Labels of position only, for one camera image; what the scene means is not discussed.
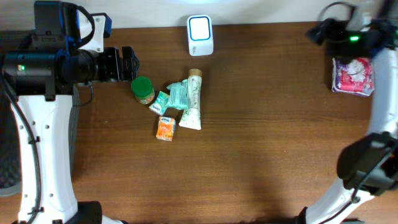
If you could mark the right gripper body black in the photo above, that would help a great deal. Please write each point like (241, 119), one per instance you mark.
(319, 32)

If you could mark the white green tube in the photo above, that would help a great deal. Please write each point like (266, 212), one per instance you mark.
(191, 117)

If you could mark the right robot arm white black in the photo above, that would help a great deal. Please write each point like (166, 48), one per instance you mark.
(368, 167)

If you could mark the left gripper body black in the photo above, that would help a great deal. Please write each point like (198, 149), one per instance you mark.
(112, 64)

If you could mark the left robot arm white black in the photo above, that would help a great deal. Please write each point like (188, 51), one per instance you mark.
(39, 78)

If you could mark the small teal tissue pack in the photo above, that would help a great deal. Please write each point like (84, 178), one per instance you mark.
(159, 106)

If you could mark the red purple tissue pack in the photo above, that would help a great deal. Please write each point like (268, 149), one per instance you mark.
(355, 78)

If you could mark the teal wipes packet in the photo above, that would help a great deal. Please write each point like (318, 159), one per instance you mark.
(178, 95)

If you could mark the orange tissue pack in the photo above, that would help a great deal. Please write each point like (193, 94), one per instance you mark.
(165, 128)

